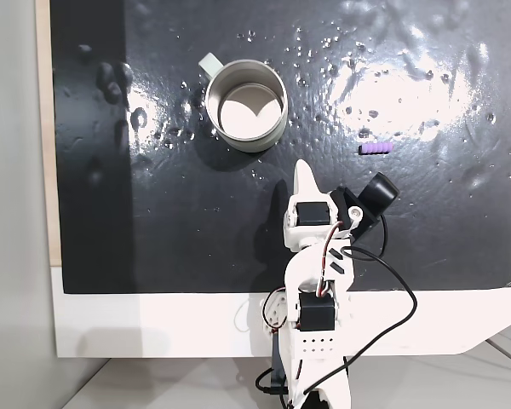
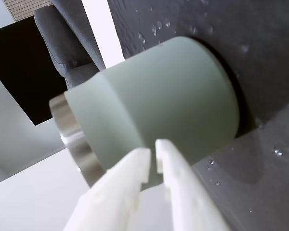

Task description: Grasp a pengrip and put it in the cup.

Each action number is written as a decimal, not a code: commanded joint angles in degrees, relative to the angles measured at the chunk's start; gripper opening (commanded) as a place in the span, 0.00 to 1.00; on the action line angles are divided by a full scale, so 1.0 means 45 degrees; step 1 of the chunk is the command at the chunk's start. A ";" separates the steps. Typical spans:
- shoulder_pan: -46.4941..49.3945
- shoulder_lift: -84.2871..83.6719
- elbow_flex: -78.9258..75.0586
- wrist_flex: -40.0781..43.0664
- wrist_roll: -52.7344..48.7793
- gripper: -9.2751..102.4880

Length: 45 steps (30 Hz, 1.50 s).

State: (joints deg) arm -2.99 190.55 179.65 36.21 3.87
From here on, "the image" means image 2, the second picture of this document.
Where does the beige slatted blind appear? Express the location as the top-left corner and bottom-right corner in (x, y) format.
(8, 0), (53, 23)

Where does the grey upholstered chair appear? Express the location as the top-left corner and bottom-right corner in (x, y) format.
(33, 0), (107, 91)

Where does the sage green steel-rimmed mug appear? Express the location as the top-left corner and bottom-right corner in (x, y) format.
(49, 36), (240, 191)

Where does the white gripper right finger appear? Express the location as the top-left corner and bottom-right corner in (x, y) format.
(155, 138), (232, 231)

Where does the black table mat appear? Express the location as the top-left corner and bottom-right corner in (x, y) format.
(107, 0), (289, 231)

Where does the black flat panel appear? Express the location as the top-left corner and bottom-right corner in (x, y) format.
(0, 16), (68, 126)

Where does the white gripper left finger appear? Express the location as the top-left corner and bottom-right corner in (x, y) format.
(62, 147), (151, 231)

